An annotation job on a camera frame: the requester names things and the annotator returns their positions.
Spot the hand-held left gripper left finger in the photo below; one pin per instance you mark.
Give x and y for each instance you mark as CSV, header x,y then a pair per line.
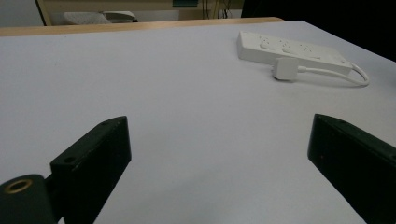
x,y
93,161

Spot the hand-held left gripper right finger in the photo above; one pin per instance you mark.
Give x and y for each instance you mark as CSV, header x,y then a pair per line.
x,y
355,161

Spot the white plug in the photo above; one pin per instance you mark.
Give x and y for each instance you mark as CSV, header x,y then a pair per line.
x,y
285,69

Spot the white power strip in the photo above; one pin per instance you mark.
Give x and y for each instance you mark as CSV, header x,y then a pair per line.
x,y
289,49

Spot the white chair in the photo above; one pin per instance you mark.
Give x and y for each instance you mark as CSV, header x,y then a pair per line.
x,y
99,17

